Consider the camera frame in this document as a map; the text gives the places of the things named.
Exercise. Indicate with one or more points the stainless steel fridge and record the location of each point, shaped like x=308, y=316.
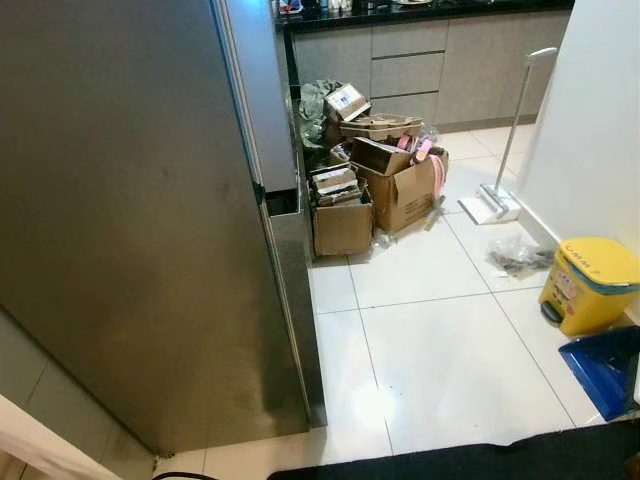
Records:
x=130, y=200

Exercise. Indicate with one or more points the yellow pedal bin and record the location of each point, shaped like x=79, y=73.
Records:
x=595, y=290

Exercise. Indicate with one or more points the crumpled clear plastic bag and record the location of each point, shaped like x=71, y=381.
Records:
x=520, y=258

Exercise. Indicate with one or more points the blue dustpan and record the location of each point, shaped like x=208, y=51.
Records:
x=605, y=370

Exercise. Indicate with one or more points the white flat mop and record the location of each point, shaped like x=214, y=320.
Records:
x=490, y=205

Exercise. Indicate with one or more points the large open cardboard box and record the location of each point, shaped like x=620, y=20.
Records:
x=405, y=195

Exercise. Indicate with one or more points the grey kitchen cabinets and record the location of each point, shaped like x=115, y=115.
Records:
x=470, y=70

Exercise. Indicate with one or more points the black floor mat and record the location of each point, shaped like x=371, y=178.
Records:
x=480, y=455

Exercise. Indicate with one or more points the brown pulp egg tray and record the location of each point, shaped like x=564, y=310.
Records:
x=380, y=127

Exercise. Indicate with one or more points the black kitchen countertop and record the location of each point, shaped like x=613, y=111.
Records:
x=450, y=12

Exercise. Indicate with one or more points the small open cardboard box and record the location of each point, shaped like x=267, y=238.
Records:
x=342, y=230

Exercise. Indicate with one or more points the labelled cardboard box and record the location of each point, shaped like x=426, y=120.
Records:
x=347, y=102

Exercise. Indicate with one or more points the grey-green rubbish bag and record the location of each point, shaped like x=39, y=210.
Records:
x=312, y=120

